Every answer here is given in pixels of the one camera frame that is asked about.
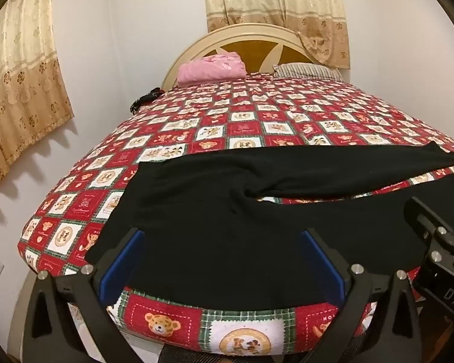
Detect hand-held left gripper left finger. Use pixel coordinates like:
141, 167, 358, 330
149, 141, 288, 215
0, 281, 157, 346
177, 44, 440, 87
23, 227, 146, 363

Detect beige curtain beside bed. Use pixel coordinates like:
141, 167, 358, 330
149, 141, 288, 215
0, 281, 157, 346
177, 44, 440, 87
0, 0, 75, 197

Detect beige curtain behind headboard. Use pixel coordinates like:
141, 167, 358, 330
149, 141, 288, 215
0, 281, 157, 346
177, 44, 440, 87
200, 0, 352, 69

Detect cream wooden headboard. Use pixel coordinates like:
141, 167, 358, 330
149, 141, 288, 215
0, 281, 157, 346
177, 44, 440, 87
162, 23, 305, 90

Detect striped pillow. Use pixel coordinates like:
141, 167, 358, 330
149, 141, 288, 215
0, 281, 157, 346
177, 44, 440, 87
273, 64, 343, 81

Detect black pants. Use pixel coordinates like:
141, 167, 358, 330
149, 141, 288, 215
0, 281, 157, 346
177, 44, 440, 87
85, 142, 454, 311

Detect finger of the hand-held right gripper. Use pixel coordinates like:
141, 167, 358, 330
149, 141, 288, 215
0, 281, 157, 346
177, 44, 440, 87
404, 197, 454, 253

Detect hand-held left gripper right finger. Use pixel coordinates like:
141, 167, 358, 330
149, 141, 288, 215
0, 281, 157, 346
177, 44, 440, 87
299, 229, 425, 363

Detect pink folded blanket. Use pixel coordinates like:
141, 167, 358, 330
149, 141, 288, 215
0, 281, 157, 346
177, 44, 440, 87
177, 54, 247, 87

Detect black and red cloth item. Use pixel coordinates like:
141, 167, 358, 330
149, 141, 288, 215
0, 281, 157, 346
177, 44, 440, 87
129, 88, 164, 114

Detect cream bed base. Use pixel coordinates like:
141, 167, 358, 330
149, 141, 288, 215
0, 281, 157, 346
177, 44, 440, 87
7, 270, 36, 360

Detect red checked printed blanket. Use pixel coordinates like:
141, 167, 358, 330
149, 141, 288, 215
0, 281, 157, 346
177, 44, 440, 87
18, 70, 454, 358

